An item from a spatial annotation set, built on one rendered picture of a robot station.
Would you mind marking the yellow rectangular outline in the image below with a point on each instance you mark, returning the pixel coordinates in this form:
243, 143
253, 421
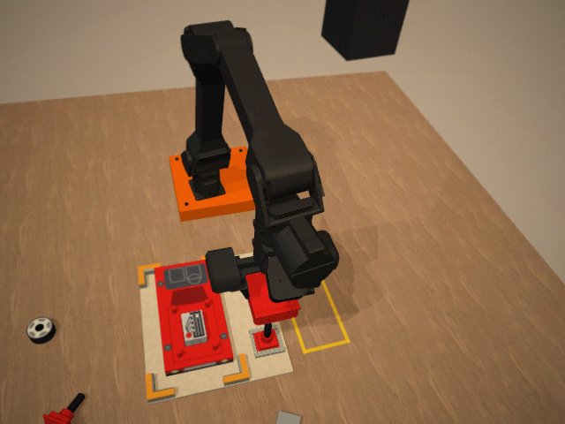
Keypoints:
328, 345

